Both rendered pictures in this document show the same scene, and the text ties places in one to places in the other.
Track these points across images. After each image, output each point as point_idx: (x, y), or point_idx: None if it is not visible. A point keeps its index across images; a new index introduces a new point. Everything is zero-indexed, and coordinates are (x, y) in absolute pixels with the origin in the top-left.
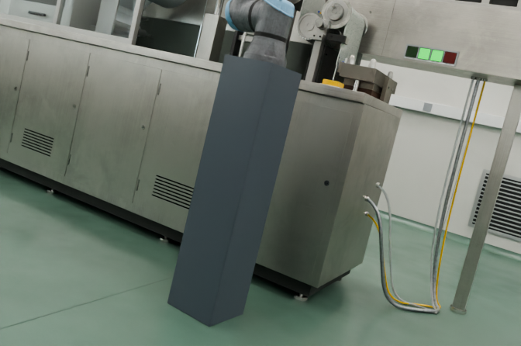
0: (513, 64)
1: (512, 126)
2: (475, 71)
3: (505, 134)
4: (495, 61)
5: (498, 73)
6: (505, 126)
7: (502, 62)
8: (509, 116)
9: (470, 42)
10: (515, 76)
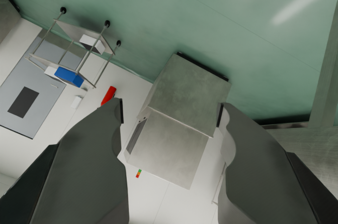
0: (281, 143)
1: (316, 102)
2: (324, 126)
3: (323, 92)
4: (299, 144)
5: (297, 130)
6: (323, 99)
7: (291, 144)
8: (319, 110)
9: (335, 172)
10: (280, 131)
